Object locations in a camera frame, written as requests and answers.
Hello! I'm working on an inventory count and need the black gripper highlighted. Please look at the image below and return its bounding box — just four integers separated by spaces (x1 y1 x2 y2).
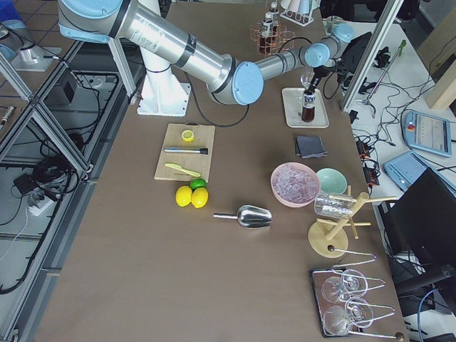
307 66 329 93

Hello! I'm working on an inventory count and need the tea bottle front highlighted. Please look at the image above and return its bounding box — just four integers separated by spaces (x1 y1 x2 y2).
301 90 316 123

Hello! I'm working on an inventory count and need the tea bottle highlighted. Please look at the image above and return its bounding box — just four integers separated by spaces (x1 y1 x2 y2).
301 90 316 123
269 1 279 35
259 11 274 54

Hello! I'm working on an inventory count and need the copper wire bottle basket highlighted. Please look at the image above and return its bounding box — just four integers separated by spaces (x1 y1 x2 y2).
250 1 296 57

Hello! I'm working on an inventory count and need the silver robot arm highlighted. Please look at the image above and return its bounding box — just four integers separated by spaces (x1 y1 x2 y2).
58 1 354 105

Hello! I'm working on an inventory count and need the tea bottle middle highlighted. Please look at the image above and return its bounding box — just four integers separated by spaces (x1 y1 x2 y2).
259 11 274 54

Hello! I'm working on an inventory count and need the tea bottle back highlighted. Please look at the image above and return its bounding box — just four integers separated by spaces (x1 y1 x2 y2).
269 1 279 35

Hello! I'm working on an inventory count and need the clear wine glass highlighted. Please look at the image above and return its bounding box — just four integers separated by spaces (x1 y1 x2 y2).
301 66 314 89

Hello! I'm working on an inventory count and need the cream rectangular tray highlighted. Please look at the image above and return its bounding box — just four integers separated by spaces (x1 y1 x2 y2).
281 87 330 129

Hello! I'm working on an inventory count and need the grey folded cloth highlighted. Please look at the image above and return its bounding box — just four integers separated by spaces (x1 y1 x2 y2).
294 135 327 159

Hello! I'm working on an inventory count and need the white cup rack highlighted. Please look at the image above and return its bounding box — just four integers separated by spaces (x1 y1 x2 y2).
280 0 314 26

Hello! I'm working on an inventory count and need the green bowl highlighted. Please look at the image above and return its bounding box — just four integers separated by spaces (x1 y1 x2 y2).
316 168 348 194

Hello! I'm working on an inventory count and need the green tipped metal rod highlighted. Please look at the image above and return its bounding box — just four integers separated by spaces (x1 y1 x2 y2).
366 39 406 103

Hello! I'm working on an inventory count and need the pink bowl with ice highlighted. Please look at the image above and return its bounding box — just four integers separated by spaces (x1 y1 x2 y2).
270 162 321 208

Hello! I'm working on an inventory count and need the wooden cutting board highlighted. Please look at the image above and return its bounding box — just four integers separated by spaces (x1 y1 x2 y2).
154 123 215 182

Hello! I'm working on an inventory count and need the glass mug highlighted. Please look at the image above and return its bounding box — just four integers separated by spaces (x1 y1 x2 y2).
313 192 356 219

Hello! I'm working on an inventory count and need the blue teach pendant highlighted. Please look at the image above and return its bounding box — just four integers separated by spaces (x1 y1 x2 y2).
383 151 436 192
403 110 452 157

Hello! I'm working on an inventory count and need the steel muddler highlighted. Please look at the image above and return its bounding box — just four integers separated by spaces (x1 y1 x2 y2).
163 147 209 155

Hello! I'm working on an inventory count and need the half lemon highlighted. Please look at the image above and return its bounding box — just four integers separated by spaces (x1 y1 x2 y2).
181 130 195 143

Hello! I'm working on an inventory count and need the metal ice scoop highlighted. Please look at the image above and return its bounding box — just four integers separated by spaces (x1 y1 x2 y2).
213 204 272 229

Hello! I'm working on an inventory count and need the green lime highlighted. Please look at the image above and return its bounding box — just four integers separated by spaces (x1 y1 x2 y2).
190 178 207 190

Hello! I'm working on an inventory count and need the wooden glass tree stand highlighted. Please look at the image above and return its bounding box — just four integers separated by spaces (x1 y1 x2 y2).
308 192 397 259

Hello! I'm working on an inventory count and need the yellow lemon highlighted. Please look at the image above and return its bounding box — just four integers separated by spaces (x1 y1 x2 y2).
191 187 209 209
175 185 192 207

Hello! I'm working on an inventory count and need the yellow plastic knife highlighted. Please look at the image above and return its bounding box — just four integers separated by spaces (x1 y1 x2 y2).
165 162 201 177

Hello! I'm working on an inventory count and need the black monitor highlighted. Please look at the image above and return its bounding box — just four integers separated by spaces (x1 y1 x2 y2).
383 167 456 268

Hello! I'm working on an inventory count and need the black tray with glasses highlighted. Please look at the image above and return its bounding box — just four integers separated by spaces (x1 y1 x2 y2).
308 265 405 339

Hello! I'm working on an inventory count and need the aluminium frame post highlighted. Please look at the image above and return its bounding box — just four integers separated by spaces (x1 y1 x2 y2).
341 0 403 113

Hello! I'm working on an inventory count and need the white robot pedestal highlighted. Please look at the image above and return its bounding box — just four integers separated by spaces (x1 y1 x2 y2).
136 0 192 118

